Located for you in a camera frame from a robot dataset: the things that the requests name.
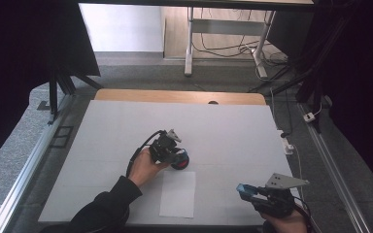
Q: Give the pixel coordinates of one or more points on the black tripod stand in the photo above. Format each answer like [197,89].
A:
[54,93]

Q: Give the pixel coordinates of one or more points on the black table grommet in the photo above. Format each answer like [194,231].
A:
[213,102]

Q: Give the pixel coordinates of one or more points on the small white adapter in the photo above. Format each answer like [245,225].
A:
[309,117]

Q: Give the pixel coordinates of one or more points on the white paper sheet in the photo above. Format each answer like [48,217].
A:
[178,194]

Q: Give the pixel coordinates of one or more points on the white metal desk frame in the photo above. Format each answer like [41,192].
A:
[226,27]

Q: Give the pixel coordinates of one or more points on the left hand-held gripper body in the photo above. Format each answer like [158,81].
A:
[163,149]

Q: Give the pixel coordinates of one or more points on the aluminium rail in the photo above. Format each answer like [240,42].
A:
[333,171]
[29,165]

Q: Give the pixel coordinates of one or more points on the black curtain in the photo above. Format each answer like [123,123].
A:
[29,48]
[362,81]

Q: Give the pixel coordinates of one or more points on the blue stamp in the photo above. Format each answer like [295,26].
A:
[246,188]

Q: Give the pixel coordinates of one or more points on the white power strip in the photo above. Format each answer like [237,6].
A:
[286,144]

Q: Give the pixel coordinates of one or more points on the person's left hand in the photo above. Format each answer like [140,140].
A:
[145,170]

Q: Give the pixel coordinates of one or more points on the round red ink pad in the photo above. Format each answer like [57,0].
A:
[183,163]

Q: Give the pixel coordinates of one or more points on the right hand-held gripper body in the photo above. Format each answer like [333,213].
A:
[275,202]

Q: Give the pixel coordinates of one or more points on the person's right hand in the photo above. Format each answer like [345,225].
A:
[285,223]

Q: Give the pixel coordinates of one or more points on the large white table cover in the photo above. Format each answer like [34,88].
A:
[226,129]

